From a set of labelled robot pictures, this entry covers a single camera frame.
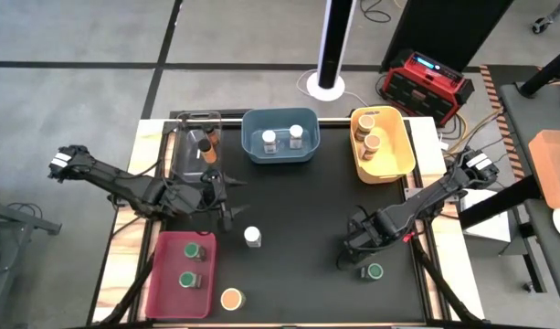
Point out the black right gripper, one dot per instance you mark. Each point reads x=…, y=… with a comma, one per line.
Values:
x=371, y=230

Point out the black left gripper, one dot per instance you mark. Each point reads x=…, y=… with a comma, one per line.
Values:
x=212, y=194

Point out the white-lid bagel seasoning jar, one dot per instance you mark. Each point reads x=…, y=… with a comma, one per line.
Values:
x=296, y=136
x=269, y=141
x=252, y=236

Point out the orange black-lid spice bottle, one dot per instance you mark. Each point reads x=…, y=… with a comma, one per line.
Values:
x=208, y=151

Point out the green-lid spice jar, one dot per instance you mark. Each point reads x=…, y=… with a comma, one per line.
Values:
x=193, y=251
x=188, y=279
x=373, y=272

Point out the red-brown black-lid spice bottle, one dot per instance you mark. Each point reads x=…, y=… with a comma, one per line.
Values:
x=211, y=135

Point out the tan-lid spice jar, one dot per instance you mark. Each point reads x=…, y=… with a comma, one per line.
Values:
x=371, y=147
x=232, y=299
x=364, y=127

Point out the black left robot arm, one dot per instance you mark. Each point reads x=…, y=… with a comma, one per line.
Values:
x=124, y=185

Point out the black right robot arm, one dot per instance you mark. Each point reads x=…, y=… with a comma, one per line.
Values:
x=435, y=196

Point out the clear plastic bin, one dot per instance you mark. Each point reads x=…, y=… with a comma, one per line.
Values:
x=188, y=164

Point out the blue plastic bin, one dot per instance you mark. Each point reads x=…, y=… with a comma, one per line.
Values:
x=279, y=119

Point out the yellow plastic bin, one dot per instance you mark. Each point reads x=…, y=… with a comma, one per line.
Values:
x=389, y=160

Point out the red plastic bin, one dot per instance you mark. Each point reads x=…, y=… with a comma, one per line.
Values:
x=170, y=297

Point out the white box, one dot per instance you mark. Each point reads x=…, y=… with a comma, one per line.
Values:
x=485, y=228

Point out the red portable power station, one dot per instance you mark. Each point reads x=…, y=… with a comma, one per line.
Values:
x=421, y=91

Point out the grey equipment stand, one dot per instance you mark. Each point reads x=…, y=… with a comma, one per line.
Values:
x=33, y=222

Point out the grey side table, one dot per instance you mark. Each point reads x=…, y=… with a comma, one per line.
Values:
x=517, y=119

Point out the orange translucent bin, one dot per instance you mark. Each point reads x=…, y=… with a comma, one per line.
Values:
x=553, y=169

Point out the black partition panel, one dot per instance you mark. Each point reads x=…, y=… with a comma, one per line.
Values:
x=444, y=32

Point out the chair leg with caster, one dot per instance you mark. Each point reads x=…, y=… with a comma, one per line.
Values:
x=540, y=25

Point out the black aluminium table frame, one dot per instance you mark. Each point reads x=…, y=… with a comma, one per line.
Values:
x=231, y=113

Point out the silver rail bar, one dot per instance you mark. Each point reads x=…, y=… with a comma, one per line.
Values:
x=334, y=120

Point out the black post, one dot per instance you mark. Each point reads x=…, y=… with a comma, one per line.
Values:
x=544, y=73

